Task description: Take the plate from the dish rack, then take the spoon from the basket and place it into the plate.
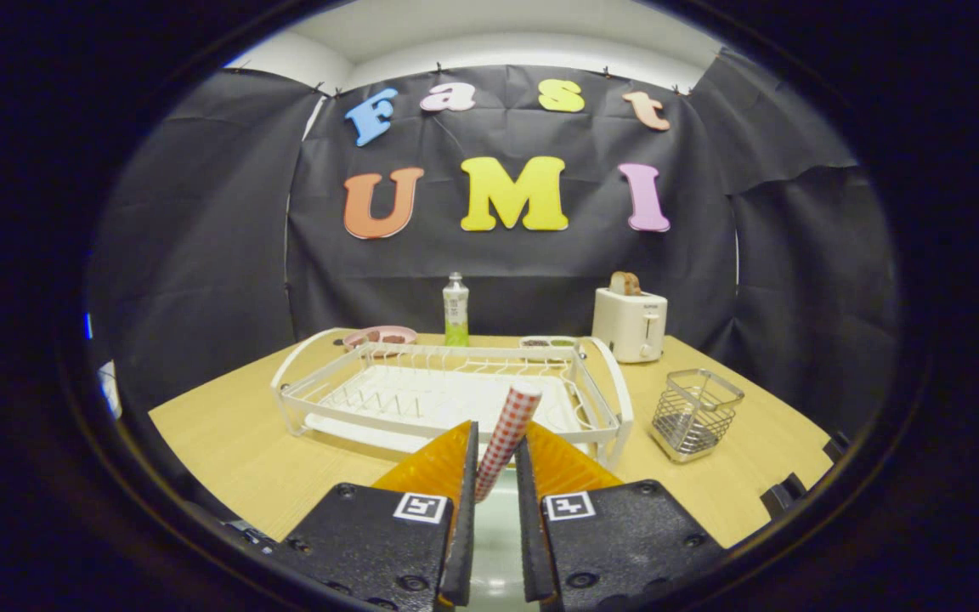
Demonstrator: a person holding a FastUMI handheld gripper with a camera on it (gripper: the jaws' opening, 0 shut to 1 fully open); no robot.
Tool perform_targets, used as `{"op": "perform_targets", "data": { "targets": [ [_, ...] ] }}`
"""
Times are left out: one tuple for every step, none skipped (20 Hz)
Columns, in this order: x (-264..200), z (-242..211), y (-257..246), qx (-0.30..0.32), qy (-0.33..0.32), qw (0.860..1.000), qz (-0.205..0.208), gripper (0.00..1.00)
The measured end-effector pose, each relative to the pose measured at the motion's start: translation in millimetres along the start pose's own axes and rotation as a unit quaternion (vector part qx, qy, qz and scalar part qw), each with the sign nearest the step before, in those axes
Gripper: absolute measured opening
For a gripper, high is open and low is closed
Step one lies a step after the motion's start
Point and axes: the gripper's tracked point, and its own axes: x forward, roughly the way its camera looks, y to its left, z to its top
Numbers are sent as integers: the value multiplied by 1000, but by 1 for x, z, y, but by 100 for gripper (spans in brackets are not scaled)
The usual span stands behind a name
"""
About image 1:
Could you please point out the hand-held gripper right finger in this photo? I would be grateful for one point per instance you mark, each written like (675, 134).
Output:
(532, 552)

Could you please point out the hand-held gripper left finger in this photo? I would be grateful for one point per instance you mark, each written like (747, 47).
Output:
(462, 544)

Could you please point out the light green plate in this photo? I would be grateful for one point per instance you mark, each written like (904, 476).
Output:
(498, 544)

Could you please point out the small white dish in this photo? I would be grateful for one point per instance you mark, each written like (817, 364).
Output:
(540, 341)

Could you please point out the pink plate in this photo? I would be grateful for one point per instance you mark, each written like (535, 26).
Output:
(353, 337)

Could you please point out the white drip tray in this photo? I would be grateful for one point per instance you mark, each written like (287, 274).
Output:
(430, 399)

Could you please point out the clear bottle green liquid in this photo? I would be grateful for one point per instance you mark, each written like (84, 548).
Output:
(455, 314)

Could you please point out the white toaster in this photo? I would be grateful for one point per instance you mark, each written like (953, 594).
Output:
(625, 327)

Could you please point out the black chair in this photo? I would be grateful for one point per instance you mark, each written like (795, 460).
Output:
(791, 493)

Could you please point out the toast slice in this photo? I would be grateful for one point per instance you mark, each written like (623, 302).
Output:
(625, 283)

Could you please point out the black backdrop cloth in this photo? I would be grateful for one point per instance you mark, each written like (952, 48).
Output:
(540, 263)

